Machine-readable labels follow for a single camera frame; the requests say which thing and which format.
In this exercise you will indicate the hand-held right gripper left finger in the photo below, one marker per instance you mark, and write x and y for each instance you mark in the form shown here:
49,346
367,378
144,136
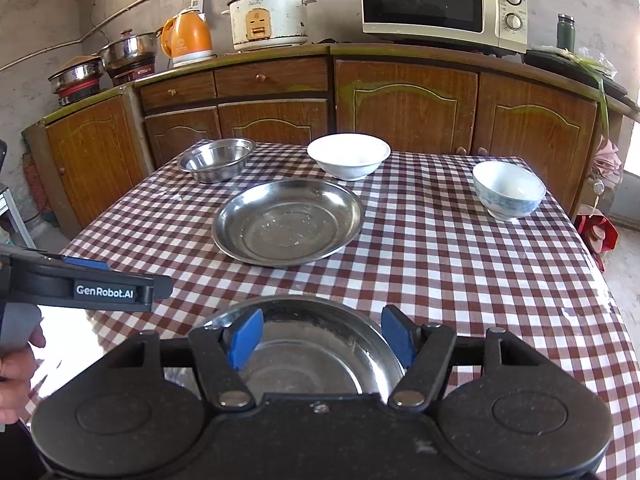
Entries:
245,340

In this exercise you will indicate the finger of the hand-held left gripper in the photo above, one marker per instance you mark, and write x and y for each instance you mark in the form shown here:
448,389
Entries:
161,287

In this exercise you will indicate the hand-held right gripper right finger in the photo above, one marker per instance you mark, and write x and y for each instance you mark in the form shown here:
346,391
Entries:
397,335

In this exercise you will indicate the large steel plate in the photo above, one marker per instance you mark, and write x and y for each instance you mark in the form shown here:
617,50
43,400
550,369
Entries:
285,225

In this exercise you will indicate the deep steel bowl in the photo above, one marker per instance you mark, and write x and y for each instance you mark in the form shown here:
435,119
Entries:
215,160

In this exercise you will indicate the small blue patterned bowl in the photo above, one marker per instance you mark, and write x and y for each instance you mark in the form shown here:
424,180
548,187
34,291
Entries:
507,187

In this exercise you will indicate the large white bowl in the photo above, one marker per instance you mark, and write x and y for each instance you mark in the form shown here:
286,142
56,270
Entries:
350,152

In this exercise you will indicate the person's left hand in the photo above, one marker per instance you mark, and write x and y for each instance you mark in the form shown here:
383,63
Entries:
17,385

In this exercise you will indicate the brown white checkered tablecloth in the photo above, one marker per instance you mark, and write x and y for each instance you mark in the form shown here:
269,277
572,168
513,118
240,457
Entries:
450,285

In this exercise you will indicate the white metal stool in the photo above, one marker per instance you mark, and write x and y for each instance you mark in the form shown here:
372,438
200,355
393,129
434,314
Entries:
6,200

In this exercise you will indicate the red plastic sack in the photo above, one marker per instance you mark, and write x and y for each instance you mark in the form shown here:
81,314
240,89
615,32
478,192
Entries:
35,180

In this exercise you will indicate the single-door wooden cabinet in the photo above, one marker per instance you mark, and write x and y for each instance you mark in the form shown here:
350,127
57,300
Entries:
90,160

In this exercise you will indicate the red black induction cooker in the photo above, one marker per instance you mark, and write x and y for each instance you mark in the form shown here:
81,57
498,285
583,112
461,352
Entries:
77,96
132,74

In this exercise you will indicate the steel pot with brown lid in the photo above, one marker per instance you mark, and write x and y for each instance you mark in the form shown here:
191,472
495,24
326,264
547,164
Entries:
75,76

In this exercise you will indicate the long wooden kitchen cabinet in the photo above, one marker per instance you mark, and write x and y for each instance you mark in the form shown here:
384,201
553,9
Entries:
405,105

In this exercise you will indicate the red shopping bag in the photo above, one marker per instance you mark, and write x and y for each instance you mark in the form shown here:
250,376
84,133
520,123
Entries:
607,232

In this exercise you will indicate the steel pot with knobbed lid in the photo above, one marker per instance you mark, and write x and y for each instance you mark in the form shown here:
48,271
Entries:
127,50

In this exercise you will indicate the orange electric kettle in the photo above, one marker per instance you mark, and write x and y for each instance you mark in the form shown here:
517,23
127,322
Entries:
187,37

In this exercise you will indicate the pink folded umbrella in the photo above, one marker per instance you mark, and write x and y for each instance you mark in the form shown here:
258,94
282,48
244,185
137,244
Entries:
607,157

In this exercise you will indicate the white rice cooker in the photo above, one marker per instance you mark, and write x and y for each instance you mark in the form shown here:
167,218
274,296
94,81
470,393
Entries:
270,20

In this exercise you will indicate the dark cloth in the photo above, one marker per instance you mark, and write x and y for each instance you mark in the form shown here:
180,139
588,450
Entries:
327,41

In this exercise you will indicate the green onion stalks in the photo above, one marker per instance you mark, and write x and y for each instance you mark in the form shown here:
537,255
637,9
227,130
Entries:
604,105

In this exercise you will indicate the black electric griddle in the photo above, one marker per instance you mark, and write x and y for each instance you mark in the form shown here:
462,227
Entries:
560,62

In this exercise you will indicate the cream microwave oven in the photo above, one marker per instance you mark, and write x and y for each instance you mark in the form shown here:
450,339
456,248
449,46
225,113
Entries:
425,0

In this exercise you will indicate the clear plastic bag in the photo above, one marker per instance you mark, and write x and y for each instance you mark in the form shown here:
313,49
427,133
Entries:
597,62

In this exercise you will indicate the dark green thermos bottle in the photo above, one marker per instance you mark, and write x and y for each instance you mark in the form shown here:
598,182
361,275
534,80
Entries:
565,35

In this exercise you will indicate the white wall socket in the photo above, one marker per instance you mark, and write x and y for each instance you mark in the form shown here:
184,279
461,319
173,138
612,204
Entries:
197,2

